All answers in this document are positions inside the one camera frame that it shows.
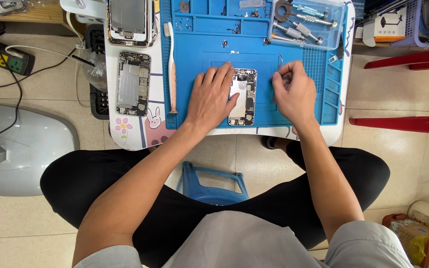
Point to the person's grey shirt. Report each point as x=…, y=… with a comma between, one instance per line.
x=237, y=242

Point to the person's right hand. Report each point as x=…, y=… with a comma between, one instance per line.
x=298, y=98

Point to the blue silicone repair mat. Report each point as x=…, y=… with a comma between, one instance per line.
x=199, y=44

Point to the red yellow packaged goods heap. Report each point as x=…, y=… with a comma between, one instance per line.
x=419, y=242

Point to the silver metal tweezers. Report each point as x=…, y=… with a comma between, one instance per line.
x=280, y=63

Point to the person's foot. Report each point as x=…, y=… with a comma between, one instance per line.
x=272, y=142

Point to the black antistatic brush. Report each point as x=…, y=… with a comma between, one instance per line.
x=341, y=50

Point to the white orange cardboard box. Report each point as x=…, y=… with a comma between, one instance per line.
x=384, y=28

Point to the clear plastic bag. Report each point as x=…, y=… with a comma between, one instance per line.
x=96, y=70

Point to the black plastic crate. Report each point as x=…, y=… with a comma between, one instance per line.
x=99, y=100

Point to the blue plastic stool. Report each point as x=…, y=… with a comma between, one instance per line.
x=210, y=195

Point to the grey plastic appliance base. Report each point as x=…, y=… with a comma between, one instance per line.
x=24, y=149

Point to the small metal screw part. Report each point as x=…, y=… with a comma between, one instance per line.
x=224, y=43

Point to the silver precision screwdriver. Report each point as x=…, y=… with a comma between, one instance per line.
x=313, y=20
x=291, y=32
x=283, y=38
x=305, y=32

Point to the clear plastic tray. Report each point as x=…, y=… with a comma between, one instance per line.
x=330, y=35

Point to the white cartoon print table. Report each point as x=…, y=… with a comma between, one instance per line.
x=132, y=130

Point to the black multicolour power strip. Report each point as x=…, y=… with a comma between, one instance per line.
x=2, y=57

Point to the wooden shelf with bagged parts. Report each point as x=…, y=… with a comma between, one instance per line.
x=21, y=11

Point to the silver phone chassis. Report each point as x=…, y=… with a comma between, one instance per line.
x=247, y=100
x=133, y=83

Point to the purple plastic basket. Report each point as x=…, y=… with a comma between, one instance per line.
x=417, y=26

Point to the phone display assembly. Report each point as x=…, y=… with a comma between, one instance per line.
x=129, y=20

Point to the white lamp base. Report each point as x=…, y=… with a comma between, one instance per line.
x=84, y=9

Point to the white pink toothbrush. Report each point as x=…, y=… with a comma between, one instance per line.
x=172, y=74

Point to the person's black trousers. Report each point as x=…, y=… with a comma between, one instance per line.
x=184, y=219

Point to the small silver card tray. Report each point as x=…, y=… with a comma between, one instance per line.
x=333, y=58

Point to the clear plastic piece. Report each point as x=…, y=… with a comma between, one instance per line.
x=251, y=3

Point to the person's left hand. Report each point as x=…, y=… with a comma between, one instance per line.
x=209, y=102

